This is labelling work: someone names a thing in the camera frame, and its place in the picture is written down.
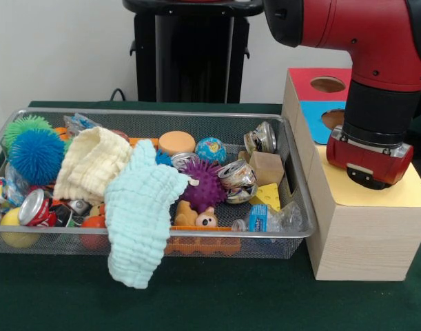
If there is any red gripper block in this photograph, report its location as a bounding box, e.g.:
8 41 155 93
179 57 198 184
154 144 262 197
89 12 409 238
326 136 414 190

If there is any crushed bottle with blue label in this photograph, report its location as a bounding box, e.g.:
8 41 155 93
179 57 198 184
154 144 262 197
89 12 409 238
232 202 304 234

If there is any printed silver drink can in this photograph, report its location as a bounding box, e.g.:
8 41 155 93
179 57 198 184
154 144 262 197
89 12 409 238
218 158 260 205

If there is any orange plush toy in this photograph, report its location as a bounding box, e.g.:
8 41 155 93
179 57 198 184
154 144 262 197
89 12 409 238
174 201 218 228

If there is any mint green waffle cloth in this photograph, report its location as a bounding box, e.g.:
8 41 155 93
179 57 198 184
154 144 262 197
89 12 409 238
104 139 191 290

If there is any blue spiky rubber ball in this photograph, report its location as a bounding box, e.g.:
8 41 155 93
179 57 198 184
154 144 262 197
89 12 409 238
7 129 66 187

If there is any wooden box with three holes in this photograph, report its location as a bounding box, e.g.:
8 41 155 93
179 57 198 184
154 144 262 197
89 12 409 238
280 67 421 281

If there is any crushed silver can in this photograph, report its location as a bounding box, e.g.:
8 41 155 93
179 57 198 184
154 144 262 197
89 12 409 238
243 121 278 154

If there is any blue globe print ball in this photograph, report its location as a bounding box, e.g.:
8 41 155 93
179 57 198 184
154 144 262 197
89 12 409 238
195 137 228 165

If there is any purple spiky monster toy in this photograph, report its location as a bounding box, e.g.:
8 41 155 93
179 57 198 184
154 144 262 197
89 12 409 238
180 159 229 214

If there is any tan foam disc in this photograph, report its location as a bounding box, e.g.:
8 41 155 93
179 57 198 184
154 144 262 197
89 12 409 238
158 130 196 156

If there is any dark green tablecloth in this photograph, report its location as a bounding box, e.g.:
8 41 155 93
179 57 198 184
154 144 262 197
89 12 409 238
0 100 421 331

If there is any cream waffle cloth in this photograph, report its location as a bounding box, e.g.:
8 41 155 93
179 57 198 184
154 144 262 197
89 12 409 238
54 126 134 206

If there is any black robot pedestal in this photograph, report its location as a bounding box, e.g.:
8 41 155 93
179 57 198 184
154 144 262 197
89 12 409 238
122 0 268 103

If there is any shallow wire mesh bin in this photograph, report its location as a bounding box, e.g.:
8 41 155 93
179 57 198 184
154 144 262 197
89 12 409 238
0 107 317 260

